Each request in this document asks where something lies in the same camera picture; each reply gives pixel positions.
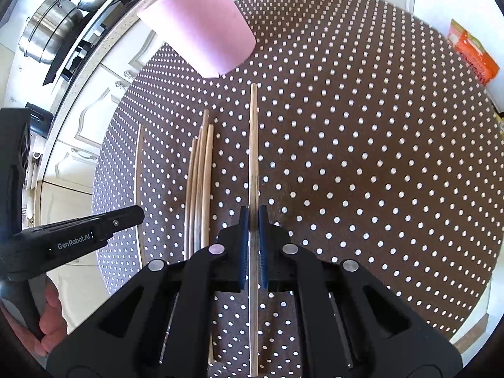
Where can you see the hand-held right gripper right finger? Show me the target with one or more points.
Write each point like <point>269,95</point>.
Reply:
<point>263,244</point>

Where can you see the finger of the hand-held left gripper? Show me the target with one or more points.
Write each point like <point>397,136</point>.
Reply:
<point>122,220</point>

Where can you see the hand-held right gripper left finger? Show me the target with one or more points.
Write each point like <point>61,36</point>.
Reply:
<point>244,244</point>

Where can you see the slender wooden chopstick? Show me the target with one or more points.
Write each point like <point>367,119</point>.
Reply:
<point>138,165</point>
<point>207,189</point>
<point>254,145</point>
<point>200,189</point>
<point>194,204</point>

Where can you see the pink cup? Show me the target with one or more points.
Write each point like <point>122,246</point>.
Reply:
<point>204,27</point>

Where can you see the person's left hand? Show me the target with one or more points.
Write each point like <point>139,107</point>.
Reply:
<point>53,317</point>

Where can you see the polka dot round table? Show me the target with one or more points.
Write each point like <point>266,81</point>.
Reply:
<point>354,165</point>

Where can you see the black container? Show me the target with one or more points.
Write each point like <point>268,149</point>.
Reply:
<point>39,120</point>

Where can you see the black gas stove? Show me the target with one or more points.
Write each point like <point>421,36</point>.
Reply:
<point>75,59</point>

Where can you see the stainless steel stock pot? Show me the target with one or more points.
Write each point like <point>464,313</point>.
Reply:
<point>47,27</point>

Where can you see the orange rice bag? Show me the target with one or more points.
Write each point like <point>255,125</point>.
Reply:
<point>472,51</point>

